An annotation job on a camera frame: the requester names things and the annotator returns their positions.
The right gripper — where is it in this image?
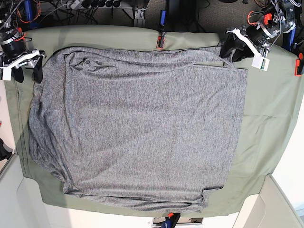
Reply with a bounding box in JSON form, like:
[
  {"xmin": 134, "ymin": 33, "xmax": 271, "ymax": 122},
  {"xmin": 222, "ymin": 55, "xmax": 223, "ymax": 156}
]
[{"xmin": 0, "ymin": 35, "xmax": 43, "ymax": 84}]

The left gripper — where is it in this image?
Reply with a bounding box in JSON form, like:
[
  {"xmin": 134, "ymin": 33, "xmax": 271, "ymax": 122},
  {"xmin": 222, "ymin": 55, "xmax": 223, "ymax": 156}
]
[{"xmin": 220, "ymin": 22, "xmax": 278, "ymax": 62}]

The grey heathered T-shirt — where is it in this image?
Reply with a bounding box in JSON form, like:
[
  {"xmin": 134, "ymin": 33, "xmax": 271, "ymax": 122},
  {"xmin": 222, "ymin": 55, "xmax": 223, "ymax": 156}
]
[{"xmin": 28, "ymin": 47, "xmax": 247, "ymax": 212}]

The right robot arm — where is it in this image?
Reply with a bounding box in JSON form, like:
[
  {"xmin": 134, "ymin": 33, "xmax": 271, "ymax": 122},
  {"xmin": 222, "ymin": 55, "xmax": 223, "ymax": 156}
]
[{"xmin": 0, "ymin": 0, "xmax": 46, "ymax": 83}]

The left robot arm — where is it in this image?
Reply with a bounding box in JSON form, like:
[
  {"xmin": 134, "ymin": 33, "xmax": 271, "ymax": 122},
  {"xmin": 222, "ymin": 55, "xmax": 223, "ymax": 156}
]
[{"xmin": 220, "ymin": 0, "xmax": 304, "ymax": 62}]

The right red black clamp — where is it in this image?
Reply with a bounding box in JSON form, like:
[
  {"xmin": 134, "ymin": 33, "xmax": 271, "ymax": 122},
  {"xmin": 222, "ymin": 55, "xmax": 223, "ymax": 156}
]
[{"xmin": 294, "ymin": 53, "xmax": 304, "ymax": 77}]

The top centre red clamp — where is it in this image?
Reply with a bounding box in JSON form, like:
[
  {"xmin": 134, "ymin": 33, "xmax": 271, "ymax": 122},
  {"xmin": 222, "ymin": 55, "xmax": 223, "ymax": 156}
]
[{"xmin": 156, "ymin": 10, "xmax": 166, "ymax": 49}]

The white power strip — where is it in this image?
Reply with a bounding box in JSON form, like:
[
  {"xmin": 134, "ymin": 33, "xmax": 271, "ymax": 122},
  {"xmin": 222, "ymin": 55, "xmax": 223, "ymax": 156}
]
[{"xmin": 57, "ymin": 0, "xmax": 83, "ymax": 10}]

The bottom red blue clamp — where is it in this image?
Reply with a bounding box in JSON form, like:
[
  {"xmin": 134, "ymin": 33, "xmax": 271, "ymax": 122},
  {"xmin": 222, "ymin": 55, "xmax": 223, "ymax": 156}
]
[{"xmin": 160, "ymin": 212, "xmax": 181, "ymax": 228}]

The aluminium frame bracket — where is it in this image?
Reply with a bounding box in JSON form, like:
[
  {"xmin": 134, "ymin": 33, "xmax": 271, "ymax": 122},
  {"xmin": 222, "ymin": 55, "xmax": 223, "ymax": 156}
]
[{"xmin": 133, "ymin": 8, "xmax": 147, "ymax": 28}]

